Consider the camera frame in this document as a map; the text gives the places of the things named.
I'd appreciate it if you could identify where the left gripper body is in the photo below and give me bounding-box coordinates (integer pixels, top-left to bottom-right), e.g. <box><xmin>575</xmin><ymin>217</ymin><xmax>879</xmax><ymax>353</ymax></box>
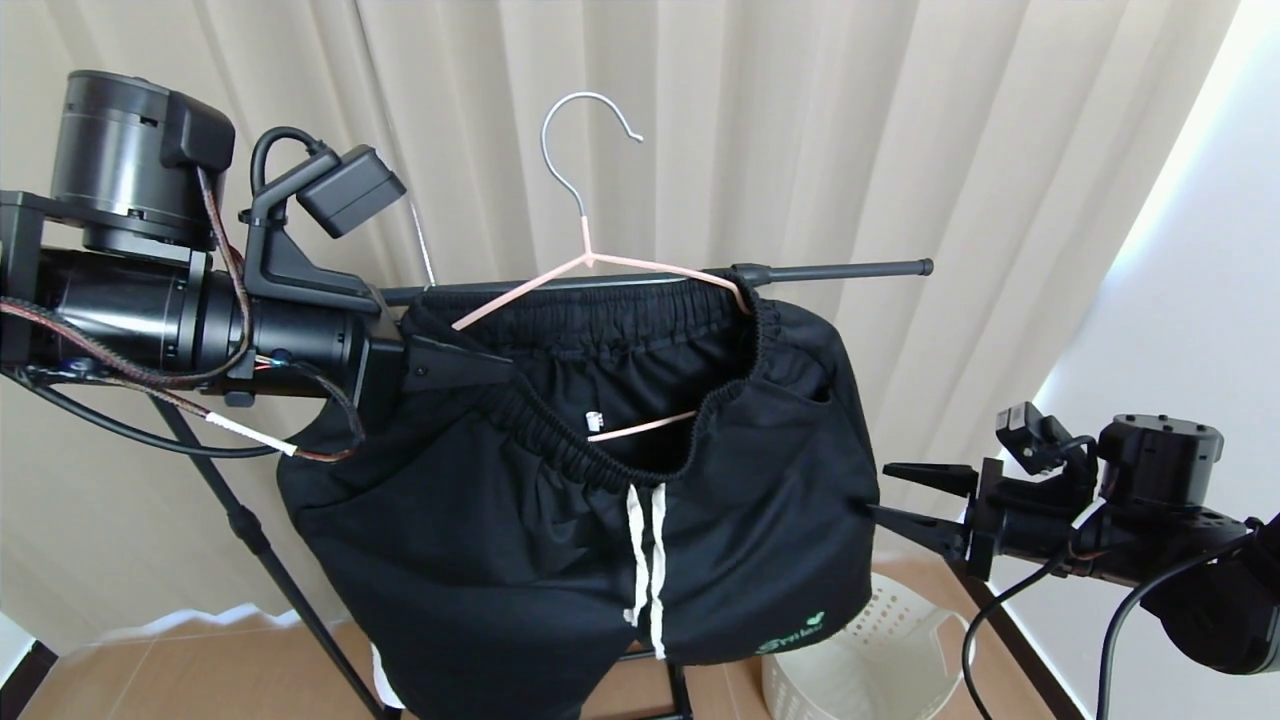
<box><xmin>38</xmin><ymin>252</ymin><xmax>407</xmax><ymax>442</ymax></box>

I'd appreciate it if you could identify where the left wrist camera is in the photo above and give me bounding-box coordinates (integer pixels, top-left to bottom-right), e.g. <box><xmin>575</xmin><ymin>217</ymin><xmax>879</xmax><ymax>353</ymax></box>
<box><xmin>238</xmin><ymin>145</ymin><xmax>408</xmax><ymax>313</ymax></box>

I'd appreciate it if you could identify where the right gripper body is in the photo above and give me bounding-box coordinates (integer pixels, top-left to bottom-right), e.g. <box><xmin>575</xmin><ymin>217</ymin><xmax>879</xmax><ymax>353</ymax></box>
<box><xmin>965</xmin><ymin>458</ymin><xmax>1101</xmax><ymax>583</ymax></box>

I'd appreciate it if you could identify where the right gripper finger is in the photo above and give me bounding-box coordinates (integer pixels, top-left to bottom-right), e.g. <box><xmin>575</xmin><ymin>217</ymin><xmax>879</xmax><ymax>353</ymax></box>
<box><xmin>866</xmin><ymin>503</ymin><xmax>971</xmax><ymax>561</ymax></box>
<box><xmin>882</xmin><ymin>462</ymin><xmax>980</xmax><ymax>499</ymax></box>

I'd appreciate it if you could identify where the black garment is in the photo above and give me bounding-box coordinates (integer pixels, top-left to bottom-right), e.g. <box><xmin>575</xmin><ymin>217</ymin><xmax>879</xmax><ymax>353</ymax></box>
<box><xmin>277</xmin><ymin>268</ymin><xmax>881</xmax><ymax>720</ymax></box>

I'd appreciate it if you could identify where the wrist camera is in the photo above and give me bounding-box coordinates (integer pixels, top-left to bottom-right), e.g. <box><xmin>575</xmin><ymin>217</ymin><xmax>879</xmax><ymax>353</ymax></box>
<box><xmin>238</xmin><ymin>145</ymin><xmax>408</xmax><ymax>313</ymax></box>
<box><xmin>995</xmin><ymin>402</ymin><xmax>1099</xmax><ymax>483</ymax></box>

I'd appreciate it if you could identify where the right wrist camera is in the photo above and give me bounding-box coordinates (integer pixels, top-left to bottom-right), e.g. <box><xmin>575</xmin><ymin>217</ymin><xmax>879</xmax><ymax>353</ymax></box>
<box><xmin>995</xmin><ymin>402</ymin><xmax>1099</xmax><ymax>483</ymax></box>

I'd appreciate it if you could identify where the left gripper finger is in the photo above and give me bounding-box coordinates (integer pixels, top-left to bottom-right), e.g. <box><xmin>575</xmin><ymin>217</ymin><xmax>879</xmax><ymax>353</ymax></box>
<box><xmin>405</xmin><ymin>335</ymin><xmax>517</xmax><ymax>394</ymax></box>

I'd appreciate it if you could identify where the white printed T-shirt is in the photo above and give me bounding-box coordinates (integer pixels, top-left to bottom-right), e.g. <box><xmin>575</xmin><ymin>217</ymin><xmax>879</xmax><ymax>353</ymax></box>
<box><xmin>368</xmin><ymin>640</ymin><xmax>403</xmax><ymax>711</ymax></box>

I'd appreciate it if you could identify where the white laundry basket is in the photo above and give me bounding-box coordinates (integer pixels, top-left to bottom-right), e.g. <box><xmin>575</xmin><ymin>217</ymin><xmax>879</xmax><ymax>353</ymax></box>
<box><xmin>762</xmin><ymin>572</ymin><xmax>977</xmax><ymax>720</ymax></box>

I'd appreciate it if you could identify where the pink clothes hanger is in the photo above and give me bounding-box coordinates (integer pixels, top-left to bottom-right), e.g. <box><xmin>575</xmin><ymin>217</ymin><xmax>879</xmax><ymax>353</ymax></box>
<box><xmin>452</xmin><ymin>92</ymin><xmax>753</xmax><ymax>443</ymax></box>

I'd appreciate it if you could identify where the black clothes rack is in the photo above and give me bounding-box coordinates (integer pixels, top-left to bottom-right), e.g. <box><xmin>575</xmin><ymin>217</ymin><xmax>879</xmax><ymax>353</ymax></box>
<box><xmin>150</xmin><ymin>258</ymin><xmax>936</xmax><ymax>720</ymax></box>

